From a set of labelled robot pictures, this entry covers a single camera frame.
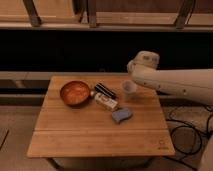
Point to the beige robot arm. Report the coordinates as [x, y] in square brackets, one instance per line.
[191, 84]

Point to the translucent plastic cup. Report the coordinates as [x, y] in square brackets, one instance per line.
[129, 89]

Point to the orange ceramic bowl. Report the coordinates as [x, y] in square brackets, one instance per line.
[75, 93]

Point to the black rectangular bar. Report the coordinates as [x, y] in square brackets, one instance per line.
[104, 90]

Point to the white small carton box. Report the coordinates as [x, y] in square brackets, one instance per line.
[106, 102]

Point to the blue sponge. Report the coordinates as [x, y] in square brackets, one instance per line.
[121, 115]

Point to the wooden table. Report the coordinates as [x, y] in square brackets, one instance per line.
[89, 131]

